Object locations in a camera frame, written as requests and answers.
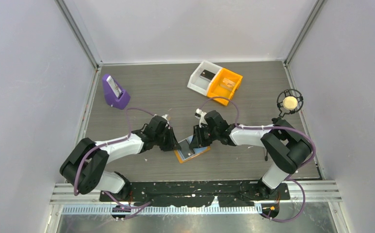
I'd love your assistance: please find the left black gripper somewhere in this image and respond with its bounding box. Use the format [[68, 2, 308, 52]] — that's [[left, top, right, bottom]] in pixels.
[[154, 126, 181, 151]]

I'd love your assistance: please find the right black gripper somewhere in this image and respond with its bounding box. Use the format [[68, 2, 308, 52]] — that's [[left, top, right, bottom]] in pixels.
[[189, 124, 219, 149]]

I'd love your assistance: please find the orange card holder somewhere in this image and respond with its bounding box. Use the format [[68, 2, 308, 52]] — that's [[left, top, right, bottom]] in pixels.
[[174, 135, 211, 164]]

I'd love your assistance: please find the black card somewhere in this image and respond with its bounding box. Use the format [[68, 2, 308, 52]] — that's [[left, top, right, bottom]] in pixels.
[[200, 70, 215, 81], [180, 148, 196, 161]]

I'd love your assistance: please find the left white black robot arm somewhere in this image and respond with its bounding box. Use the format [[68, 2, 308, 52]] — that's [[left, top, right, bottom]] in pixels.
[[59, 116, 181, 201]]

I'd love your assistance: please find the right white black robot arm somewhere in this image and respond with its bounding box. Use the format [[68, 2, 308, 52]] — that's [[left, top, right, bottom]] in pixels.
[[190, 109, 316, 199]]

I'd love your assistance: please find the clear card in orange bin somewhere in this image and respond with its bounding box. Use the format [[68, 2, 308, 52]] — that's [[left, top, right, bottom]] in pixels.
[[220, 78, 236, 90]]

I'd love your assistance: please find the black card in white bin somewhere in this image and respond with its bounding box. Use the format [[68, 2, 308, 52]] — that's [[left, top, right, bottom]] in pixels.
[[200, 70, 215, 81]]

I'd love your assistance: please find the white card in purple stand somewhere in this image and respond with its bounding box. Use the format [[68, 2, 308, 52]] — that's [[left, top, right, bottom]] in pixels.
[[106, 76, 122, 98]]

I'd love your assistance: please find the white plastic bin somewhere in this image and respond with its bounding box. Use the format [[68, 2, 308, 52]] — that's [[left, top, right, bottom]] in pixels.
[[187, 60, 222, 96]]

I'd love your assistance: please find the orange plastic bin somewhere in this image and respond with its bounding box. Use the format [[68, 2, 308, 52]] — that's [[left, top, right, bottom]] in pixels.
[[207, 68, 243, 100]]

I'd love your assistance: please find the purple stand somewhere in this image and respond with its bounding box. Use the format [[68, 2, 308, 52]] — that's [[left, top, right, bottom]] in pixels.
[[102, 74, 130, 110]]

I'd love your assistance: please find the black microphone tripod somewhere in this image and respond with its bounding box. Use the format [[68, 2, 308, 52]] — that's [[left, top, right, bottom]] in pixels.
[[264, 112, 287, 161]]

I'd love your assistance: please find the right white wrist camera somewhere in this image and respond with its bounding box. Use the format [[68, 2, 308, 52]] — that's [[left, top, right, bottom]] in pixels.
[[194, 108, 208, 128]]

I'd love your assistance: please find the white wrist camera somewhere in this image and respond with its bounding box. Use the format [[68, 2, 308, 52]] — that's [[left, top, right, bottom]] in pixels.
[[161, 114, 171, 125], [194, 108, 208, 128]]

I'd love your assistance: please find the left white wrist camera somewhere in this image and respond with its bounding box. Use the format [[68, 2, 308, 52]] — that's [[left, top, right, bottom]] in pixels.
[[161, 114, 171, 125]]

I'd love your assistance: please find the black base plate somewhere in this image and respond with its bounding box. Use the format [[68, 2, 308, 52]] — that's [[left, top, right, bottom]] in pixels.
[[99, 180, 290, 207]]

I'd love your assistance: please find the microphone with shock mount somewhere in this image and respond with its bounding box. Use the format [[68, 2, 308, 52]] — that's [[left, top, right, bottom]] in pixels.
[[277, 89, 304, 115]]

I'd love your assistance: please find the aluminium frame rail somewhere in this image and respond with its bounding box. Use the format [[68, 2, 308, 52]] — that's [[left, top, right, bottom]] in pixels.
[[50, 181, 342, 216]]

